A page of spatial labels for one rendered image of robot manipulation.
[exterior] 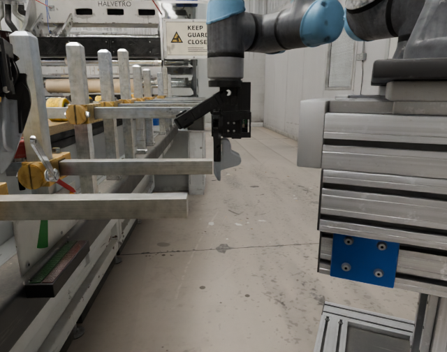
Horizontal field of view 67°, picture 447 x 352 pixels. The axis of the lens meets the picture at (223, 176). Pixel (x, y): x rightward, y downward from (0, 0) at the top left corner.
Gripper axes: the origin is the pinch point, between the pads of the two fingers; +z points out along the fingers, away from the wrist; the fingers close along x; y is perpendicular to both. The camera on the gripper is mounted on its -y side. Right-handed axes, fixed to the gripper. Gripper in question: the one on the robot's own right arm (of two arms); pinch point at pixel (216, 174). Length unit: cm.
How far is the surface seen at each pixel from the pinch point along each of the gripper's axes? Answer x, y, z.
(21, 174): -8.5, -37.2, -2.5
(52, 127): 35, -50, -7
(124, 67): 69, -35, -27
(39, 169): -8.4, -33.8, -3.4
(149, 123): 119, -35, 0
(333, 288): 84, 63, 83
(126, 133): 69, -36, -1
